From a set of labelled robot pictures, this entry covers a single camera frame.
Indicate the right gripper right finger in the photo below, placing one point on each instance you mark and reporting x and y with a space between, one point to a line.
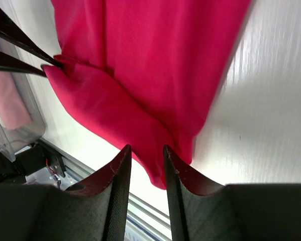
202 209

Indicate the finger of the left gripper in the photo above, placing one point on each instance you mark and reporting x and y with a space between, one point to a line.
10 32
11 64

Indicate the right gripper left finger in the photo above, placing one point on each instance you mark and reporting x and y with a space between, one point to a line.
94 208

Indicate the magenta t shirt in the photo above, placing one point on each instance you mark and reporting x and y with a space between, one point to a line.
144 73

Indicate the pink rolled t shirt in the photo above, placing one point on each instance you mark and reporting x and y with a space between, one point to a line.
13 112

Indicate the clear plastic bin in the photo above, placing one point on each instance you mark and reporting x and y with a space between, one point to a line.
12 141

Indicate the aluminium mounting rail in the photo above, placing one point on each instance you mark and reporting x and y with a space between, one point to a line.
144 220

